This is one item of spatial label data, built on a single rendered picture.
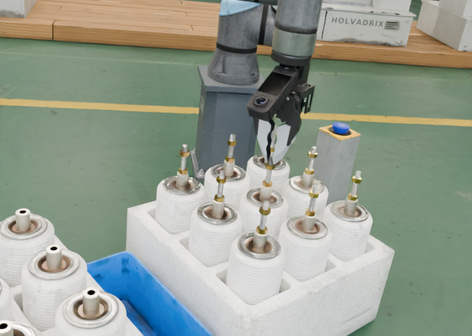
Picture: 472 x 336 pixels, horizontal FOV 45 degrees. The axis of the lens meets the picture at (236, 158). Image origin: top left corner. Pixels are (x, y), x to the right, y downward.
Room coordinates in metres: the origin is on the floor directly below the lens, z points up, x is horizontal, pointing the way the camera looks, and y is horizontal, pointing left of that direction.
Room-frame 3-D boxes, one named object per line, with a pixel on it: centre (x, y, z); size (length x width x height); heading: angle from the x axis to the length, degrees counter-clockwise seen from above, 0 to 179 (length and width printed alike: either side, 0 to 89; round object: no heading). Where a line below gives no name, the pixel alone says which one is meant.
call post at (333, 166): (1.22, -0.23, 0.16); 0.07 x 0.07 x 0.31; 42
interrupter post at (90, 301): (0.60, 0.17, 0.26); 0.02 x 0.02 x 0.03
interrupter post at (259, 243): (0.81, -0.06, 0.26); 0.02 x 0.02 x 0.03
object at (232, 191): (1.06, 0.01, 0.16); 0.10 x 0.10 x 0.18
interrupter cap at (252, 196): (0.97, -0.07, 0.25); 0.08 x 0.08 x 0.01
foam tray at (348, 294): (0.97, -0.07, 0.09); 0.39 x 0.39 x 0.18; 42
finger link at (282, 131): (0.98, -0.09, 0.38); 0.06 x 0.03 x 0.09; 152
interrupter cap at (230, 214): (0.89, 0.02, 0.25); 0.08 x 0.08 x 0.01
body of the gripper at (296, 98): (0.99, -0.08, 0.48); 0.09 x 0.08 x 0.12; 152
